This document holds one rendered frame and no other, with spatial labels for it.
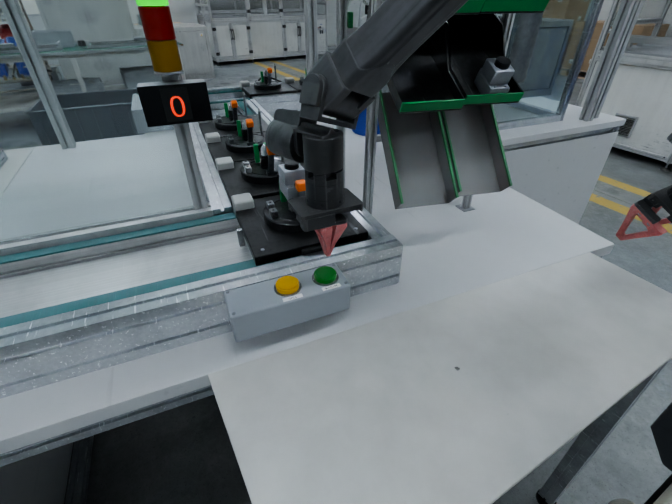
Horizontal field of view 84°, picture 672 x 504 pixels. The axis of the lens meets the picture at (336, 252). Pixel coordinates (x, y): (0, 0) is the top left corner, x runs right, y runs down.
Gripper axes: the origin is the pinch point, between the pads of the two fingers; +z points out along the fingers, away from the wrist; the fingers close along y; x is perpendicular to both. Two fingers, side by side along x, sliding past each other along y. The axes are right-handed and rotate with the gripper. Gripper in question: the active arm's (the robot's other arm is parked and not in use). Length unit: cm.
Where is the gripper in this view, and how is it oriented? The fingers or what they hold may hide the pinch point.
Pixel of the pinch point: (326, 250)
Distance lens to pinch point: 62.3
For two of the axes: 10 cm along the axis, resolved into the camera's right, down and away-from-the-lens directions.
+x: 4.1, 5.1, -7.6
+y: -9.1, 2.4, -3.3
